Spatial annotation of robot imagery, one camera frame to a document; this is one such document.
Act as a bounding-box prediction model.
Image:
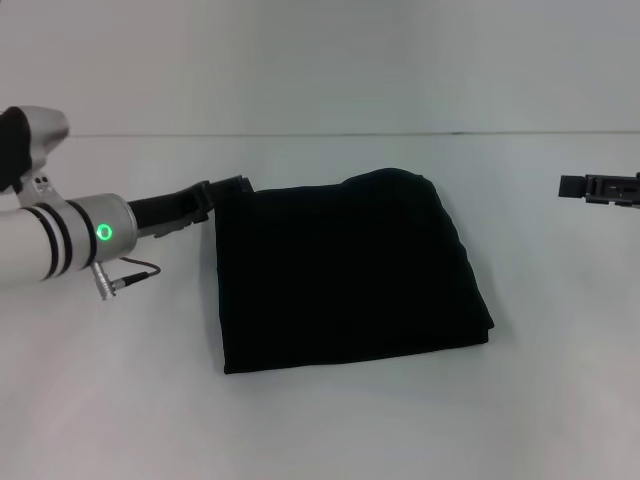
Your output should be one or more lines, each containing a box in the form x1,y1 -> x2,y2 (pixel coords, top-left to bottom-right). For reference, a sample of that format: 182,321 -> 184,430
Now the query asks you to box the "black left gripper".
127,174 -> 255,242

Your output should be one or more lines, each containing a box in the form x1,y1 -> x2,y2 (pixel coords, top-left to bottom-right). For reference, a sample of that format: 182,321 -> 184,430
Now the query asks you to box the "black t-shirt with FREE print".
212,167 -> 497,376

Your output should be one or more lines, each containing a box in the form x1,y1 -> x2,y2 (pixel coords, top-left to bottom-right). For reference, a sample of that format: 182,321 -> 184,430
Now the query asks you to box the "left arm cable with plug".
89,255 -> 162,302

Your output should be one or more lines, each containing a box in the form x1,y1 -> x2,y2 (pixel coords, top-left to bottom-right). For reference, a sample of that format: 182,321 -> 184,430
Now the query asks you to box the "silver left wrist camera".
0,105 -> 70,207

